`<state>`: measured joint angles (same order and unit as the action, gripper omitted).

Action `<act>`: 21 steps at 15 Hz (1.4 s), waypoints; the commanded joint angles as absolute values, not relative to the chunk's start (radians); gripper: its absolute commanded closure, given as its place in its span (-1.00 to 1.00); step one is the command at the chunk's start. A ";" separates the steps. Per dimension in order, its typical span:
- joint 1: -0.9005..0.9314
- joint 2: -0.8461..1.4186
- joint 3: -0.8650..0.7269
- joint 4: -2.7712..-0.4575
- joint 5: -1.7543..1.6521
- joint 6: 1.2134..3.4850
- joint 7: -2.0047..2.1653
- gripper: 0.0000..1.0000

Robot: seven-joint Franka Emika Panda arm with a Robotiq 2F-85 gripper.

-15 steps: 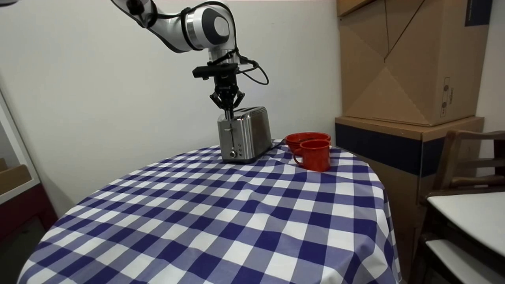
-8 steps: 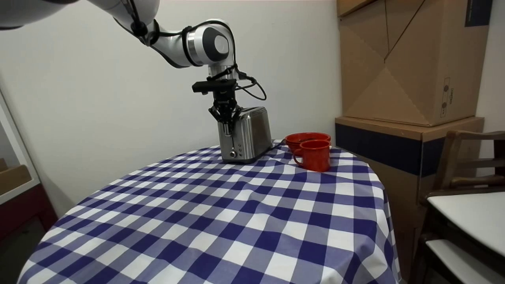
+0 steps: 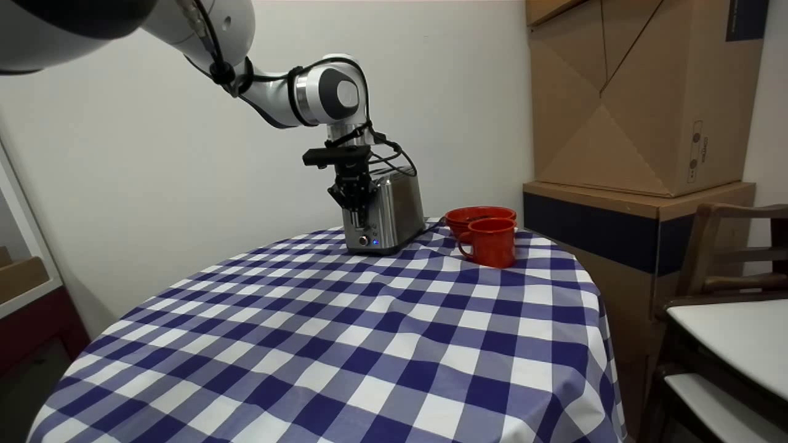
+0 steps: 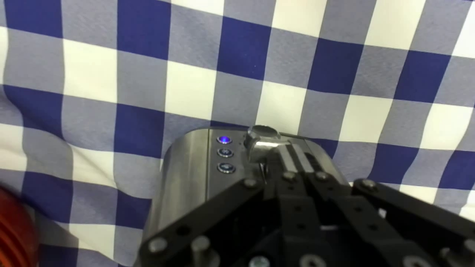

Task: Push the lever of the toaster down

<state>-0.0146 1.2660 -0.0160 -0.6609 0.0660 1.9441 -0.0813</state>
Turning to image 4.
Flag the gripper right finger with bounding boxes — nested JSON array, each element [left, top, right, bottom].
[[294, 144, 475, 267]]

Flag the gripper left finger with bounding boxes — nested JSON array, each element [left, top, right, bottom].
[[138, 147, 328, 267]]

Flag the silver toaster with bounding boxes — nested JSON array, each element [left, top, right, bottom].
[[141, 125, 352, 267]]

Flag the silver toaster lever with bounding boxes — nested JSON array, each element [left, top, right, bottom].
[[243, 125, 292, 165]]

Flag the blue white checkered cloth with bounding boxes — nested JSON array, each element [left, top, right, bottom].
[[0, 0, 475, 267]]

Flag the red round object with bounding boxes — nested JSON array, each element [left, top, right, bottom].
[[0, 185, 40, 267]]

